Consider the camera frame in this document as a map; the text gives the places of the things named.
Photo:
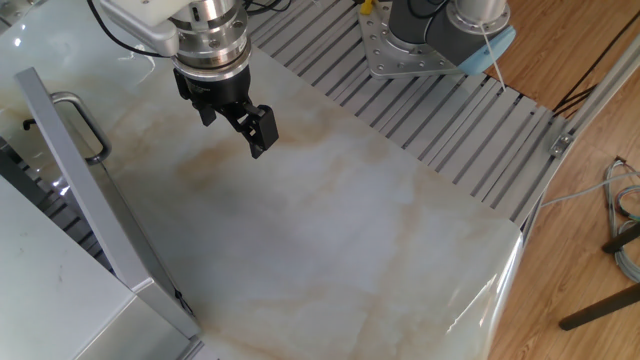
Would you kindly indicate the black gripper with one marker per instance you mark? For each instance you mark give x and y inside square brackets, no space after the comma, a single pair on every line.
[220,90]

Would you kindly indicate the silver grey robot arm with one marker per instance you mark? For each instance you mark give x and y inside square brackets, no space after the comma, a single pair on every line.
[435,30]

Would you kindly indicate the silver microwave body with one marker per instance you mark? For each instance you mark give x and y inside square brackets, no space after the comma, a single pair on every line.
[50,280]

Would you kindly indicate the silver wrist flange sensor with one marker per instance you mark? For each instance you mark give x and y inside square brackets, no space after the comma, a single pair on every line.
[215,40]

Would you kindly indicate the glossy marble pattern sheet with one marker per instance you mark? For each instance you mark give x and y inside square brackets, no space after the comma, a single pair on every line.
[325,225]

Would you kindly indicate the yellow connector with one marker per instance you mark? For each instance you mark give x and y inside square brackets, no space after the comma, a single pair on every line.
[366,6]

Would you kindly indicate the long white zip tie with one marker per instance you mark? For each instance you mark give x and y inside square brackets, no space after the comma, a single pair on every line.
[492,57]

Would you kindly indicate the short dark furniture leg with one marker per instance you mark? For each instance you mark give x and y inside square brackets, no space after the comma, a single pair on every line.
[622,240]

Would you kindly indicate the long dark furniture leg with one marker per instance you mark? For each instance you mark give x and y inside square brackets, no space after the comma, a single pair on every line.
[600,307]

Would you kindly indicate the white wrist mount box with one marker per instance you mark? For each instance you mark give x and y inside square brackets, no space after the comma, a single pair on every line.
[140,22]

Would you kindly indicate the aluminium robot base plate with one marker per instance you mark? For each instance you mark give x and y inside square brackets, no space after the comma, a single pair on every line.
[380,55]

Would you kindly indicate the metal corner bracket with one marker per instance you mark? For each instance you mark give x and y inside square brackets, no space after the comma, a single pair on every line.
[561,145]

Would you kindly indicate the aluminium frame strut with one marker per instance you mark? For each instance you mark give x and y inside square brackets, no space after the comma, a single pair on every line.
[600,95]

